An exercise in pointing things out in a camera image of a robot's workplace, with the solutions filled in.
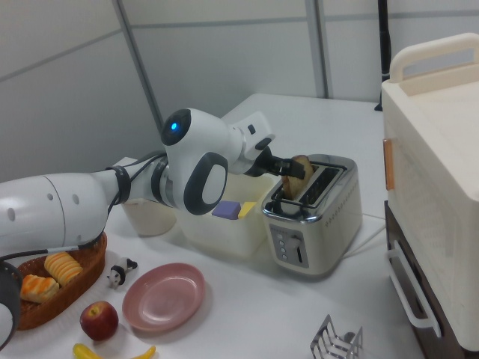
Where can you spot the cream chrome toaster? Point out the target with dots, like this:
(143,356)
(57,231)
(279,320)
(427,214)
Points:
(329,220)

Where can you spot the orange glazed pastry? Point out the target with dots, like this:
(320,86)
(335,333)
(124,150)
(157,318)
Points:
(37,288)

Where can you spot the white round container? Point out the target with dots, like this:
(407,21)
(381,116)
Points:
(149,218)

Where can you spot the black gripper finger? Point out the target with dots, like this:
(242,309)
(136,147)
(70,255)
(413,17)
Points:
(277,160)
(295,171)

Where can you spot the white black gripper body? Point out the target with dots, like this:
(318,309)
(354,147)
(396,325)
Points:
(256,129)

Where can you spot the yellow foam block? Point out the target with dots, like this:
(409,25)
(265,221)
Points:
(246,210)

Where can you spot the white plastic bin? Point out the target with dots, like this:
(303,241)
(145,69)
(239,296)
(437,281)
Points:
(221,233)

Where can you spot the black pole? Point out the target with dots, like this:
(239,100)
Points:
(384,45)

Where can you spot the red apple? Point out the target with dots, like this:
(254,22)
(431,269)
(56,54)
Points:
(99,321)

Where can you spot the panda toy figure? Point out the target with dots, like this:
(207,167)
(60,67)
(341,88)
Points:
(120,273)

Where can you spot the cream oven appliance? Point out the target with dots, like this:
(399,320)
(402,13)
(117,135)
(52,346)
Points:
(434,149)

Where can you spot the toasted bread slice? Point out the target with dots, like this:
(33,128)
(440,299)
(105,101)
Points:
(292,187)

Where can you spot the yellow toy banana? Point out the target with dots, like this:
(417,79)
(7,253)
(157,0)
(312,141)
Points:
(86,352)

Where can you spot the metal toast rack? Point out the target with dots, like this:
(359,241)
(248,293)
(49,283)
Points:
(337,342)

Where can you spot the striped yellow bread roll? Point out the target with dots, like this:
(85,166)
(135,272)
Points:
(63,266)

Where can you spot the brown wicker basket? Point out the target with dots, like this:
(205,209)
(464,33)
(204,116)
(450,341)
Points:
(80,275)

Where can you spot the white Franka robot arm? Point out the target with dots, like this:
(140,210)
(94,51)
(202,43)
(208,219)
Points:
(52,209)

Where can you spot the pink plate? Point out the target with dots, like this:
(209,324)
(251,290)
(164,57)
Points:
(162,297)

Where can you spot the purple foam block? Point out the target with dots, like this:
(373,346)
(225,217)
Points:
(226,210)

